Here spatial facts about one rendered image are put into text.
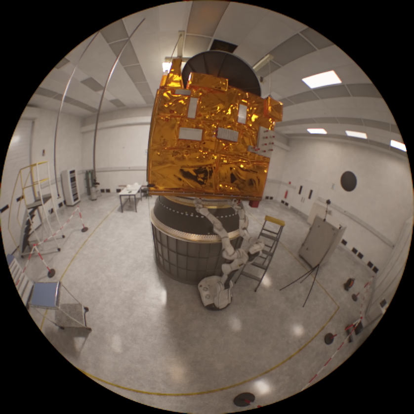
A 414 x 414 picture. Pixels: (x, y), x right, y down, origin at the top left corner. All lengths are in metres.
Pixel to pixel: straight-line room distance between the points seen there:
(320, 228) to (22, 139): 10.97
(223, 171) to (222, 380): 3.23
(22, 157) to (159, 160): 6.62
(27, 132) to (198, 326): 8.48
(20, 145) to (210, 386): 8.46
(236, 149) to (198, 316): 2.82
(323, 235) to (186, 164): 3.89
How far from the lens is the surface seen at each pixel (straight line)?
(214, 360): 2.39
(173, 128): 1.81
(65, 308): 3.07
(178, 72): 2.30
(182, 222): 1.98
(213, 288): 2.42
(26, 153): 7.42
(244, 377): 2.54
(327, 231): 4.06
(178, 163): 1.76
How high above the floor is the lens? 2.35
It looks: 22 degrees down
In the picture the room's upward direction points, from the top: 7 degrees clockwise
